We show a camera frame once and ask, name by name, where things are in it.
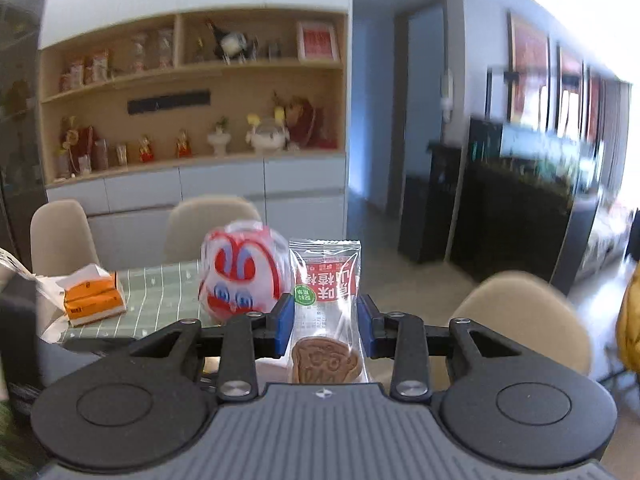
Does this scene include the red framed wall picture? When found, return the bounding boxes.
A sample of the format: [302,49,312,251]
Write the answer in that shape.
[507,10,551,129]
[556,46,586,137]
[587,67,605,142]

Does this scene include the clear red label biscuit packet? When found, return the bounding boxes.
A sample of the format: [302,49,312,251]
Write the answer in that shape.
[289,239,372,385]

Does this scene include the beige dining chair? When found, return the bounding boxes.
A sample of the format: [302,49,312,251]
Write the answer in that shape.
[449,270,594,392]
[30,200,102,277]
[164,195,267,264]

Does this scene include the black wall bar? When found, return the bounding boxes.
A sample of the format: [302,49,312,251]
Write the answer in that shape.
[127,89,211,115]

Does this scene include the glass jar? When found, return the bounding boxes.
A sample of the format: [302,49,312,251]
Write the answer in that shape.
[155,27,176,69]

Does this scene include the black narrow cabinet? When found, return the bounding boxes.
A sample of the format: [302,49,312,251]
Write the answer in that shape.
[398,142,471,265]

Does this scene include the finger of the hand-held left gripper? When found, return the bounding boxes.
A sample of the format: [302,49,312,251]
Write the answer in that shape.
[62,336,151,357]

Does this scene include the black fish tank cabinet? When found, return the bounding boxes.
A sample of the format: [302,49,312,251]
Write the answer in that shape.
[467,115,607,292]

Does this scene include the grey curtain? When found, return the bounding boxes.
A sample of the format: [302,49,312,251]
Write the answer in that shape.
[602,80,632,197]

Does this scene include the black white figurine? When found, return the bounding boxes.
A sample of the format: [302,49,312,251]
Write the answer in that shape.
[206,19,251,64]

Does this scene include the yellow cloth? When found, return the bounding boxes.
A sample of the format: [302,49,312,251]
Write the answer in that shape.
[615,260,640,377]

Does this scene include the red white cartoon snack bag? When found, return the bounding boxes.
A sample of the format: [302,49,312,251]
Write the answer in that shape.
[197,220,294,324]

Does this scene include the red framed shelf picture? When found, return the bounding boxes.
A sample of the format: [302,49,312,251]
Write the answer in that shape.
[296,20,341,64]

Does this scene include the dark glass cabinet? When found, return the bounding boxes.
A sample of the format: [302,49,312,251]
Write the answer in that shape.
[0,0,49,262]

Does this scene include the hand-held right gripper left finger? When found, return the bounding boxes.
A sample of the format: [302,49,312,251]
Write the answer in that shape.
[131,292,296,402]

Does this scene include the white round toy figure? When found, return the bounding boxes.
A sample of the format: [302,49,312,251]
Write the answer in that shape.
[246,110,291,155]

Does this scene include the white sideboard cabinet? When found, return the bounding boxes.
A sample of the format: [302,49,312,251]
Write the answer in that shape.
[45,154,349,267]

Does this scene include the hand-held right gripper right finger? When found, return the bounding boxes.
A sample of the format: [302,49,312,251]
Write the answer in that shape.
[357,292,522,402]

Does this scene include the orange tissue box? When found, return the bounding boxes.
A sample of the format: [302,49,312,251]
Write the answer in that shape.
[62,263,127,329]

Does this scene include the red yellow doll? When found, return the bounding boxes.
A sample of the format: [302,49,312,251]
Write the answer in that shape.
[58,116,94,179]

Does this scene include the red doll figure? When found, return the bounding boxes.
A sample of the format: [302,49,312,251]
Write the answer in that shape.
[284,97,337,150]

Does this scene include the white vase with plant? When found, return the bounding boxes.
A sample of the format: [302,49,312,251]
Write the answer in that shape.
[207,117,234,157]

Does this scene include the wooden wall shelf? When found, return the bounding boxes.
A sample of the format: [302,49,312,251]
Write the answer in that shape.
[37,10,349,192]

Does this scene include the grey doorway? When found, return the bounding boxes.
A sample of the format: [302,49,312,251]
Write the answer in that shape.
[394,0,452,262]

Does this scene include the green checked tablecloth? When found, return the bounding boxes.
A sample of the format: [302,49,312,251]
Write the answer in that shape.
[60,259,281,346]

